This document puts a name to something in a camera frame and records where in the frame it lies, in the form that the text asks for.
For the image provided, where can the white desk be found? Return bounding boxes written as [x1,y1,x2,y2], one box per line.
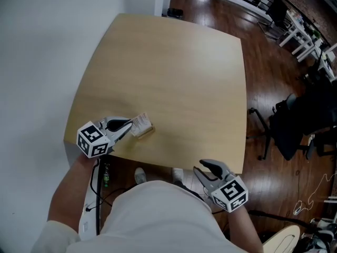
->
[279,9,336,80]

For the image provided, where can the black office chair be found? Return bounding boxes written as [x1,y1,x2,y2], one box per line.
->
[246,93,319,162]

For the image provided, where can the person's left white shoe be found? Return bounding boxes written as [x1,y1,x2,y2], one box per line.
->
[134,167,147,184]

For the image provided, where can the person's white shirt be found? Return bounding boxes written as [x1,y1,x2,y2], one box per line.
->
[30,180,264,253]

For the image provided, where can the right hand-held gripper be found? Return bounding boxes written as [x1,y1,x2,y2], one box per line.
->
[193,159,249,214]

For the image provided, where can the person's right forearm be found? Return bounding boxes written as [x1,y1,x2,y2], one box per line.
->
[226,206,264,253]

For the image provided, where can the thin white floor cable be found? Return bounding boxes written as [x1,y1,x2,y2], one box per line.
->
[292,172,337,216]

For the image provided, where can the black table leg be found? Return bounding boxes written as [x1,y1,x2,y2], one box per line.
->
[95,158,102,236]

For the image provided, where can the black visitor chair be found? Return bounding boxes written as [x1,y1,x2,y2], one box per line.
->
[257,0,292,41]

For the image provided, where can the person's right white shoe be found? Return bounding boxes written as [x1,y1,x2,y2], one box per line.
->
[172,167,184,186]

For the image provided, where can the black waste bin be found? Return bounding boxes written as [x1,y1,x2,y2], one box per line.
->
[167,7,184,18]

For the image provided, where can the thick black hose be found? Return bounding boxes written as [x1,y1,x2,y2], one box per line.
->
[247,209,330,253]

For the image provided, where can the person's white shoe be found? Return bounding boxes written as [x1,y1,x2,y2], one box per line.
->
[134,167,147,184]
[172,167,184,186]

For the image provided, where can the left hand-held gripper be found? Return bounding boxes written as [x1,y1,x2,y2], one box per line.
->
[76,116,133,159]

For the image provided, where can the black power cable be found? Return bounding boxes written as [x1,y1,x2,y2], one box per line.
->
[85,164,130,212]

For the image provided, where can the white printed paper label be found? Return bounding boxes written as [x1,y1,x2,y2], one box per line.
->
[130,111,153,138]

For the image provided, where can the green label plastic bottle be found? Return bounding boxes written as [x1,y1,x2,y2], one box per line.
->
[103,163,111,187]

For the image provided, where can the light wooden stool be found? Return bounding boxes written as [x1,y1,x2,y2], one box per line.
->
[262,225,301,253]

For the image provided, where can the person's left forearm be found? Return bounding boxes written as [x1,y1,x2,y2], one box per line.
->
[47,150,100,234]

